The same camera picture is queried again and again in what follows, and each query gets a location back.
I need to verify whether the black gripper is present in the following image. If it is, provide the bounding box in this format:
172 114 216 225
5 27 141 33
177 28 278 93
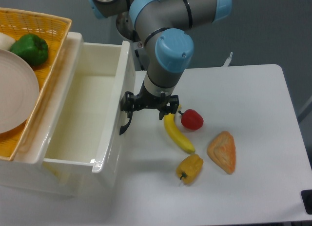
120 86 179 124

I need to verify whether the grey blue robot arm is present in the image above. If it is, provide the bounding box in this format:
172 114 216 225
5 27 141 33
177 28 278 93
89 0 233 119

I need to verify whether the white drawer cabinet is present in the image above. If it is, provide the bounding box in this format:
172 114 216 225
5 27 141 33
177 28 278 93
0 32 83 195

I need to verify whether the yellow banana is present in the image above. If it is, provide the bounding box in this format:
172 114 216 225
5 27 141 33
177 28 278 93
163 113 195 154

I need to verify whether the red bell pepper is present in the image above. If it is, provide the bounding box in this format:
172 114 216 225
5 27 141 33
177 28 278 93
178 109 204 131

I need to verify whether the yellow bell pepper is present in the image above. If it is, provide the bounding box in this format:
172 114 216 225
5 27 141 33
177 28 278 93
175 154 203 185

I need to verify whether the triangular bread pastry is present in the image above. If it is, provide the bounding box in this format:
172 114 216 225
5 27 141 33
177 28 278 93
207 131 236 175

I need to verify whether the green bell pepper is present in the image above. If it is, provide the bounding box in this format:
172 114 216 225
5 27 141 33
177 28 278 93
10 34 48 66

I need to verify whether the beige plate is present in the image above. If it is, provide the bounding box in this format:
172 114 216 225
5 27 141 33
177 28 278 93
0 50 39 133

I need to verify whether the yellow woven basket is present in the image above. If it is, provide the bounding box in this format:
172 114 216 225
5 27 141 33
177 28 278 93
0 8 72 161

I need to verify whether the white round vegetable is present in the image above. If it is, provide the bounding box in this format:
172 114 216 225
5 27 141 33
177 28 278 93
0 33 16 51

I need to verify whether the black corner object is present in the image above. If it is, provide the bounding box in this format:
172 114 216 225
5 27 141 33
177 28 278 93
301 189 312 215

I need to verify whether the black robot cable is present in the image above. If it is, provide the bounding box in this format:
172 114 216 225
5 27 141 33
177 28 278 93
132 30 146 71

